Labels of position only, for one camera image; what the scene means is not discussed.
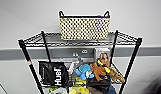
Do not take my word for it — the pale woven basket white lining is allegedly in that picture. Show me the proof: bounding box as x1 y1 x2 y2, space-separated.
58 9 112 41

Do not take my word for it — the grey printed box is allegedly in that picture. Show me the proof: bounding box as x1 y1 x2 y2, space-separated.
70 48 95 70

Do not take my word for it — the box with portrait print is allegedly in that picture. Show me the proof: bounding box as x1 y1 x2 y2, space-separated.
93 47 112 68

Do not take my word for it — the blue plush toy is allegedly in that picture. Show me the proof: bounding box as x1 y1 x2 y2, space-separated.
75 63 96 81

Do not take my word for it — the orange plush toy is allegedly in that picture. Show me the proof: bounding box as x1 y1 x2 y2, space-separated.
89 59 126 84

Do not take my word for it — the black bag white print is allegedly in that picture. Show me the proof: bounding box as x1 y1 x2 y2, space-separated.
38 60 73 89

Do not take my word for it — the black pouch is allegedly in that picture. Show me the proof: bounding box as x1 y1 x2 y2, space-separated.
85 76 112 94

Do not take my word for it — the yellow plush toy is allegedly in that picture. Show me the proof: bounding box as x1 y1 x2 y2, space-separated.
69 85 91 94

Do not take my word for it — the white printed box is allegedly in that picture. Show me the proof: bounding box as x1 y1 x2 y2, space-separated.
50 87 69 94

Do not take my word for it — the blue bag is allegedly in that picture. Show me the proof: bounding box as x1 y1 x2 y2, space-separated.
107 84 118 94

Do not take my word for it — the black wire shelf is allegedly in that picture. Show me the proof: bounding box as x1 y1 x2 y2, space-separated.
17 29 144 94

